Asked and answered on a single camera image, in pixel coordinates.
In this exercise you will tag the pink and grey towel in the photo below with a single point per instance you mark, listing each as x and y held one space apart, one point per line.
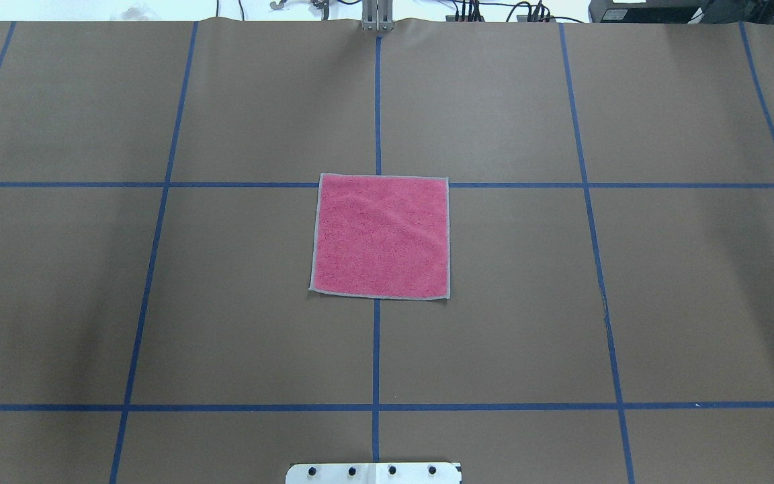
382 237

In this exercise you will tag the black box device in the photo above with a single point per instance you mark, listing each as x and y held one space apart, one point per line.
642 12

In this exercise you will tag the aluminium frame post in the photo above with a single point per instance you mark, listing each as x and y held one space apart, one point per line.
377 15

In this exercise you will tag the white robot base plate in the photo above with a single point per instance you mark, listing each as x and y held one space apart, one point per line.
375 472

